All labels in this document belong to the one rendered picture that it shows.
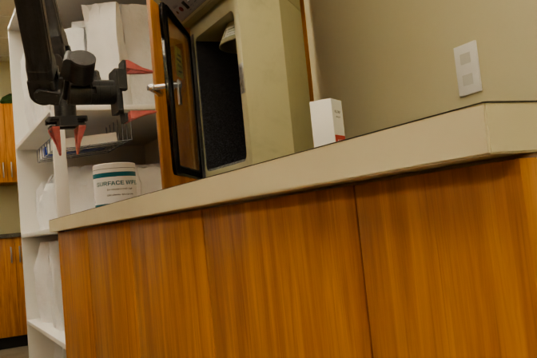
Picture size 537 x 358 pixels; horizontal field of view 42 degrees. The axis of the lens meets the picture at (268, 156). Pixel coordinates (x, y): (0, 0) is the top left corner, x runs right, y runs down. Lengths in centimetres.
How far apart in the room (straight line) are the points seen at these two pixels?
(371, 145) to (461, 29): 102
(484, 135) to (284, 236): 40
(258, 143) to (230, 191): 65
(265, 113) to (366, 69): 43
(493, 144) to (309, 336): 40
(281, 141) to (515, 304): 110
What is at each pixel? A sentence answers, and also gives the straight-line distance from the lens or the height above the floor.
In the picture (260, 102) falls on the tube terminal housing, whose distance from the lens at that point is 162.
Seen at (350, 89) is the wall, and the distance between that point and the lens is 201.
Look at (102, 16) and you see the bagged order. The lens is 293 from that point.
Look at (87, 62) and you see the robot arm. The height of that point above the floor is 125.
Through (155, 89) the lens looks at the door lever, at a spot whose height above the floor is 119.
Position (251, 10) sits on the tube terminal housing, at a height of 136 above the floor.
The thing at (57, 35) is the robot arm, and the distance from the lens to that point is 193.
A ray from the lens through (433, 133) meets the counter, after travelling 59.
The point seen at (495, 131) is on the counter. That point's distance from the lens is 55.
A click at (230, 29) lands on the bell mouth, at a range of 176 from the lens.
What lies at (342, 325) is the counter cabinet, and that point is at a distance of 79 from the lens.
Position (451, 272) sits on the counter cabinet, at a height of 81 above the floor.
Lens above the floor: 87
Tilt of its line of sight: 5 degrees up
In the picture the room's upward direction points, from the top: 6 degrees counter-clockwise
